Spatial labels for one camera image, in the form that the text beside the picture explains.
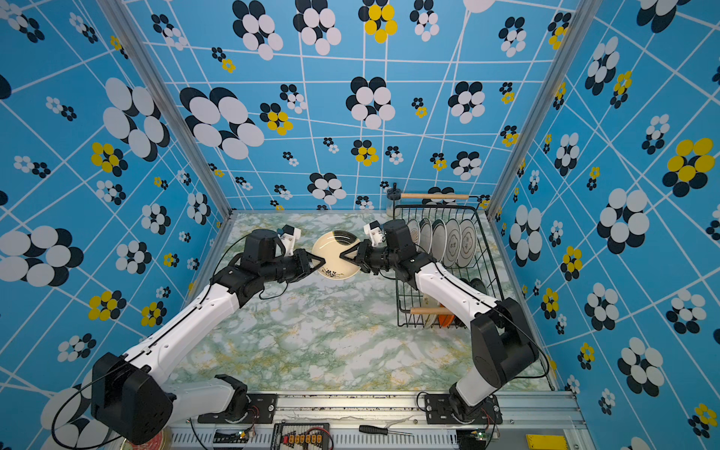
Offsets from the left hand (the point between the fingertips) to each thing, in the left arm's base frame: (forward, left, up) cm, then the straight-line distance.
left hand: (329, 259), depth 76 cm
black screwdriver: (-36, -14, -24) cm, 46 cm away
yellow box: (-39, -53, -23) cm, 70 cm away
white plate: (+19, -36, -13) cm, 43 cm away
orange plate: (-11, -33, -15) cm, 38 cm away
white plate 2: (+18, -46, -14) cm, 51 cm away
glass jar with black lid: (+29, -20, -6) cm, 35 cm away
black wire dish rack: (+18, -42, -12) cm, 47 cm away
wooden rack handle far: (+44, -38, -15) cm, 60 cm away
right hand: (+2, -4, -1) cm, 5 cm away
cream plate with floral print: (+5, 0, 0) cm, 5 cm away
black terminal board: (-38, +6, -22) cm, 44 cm away
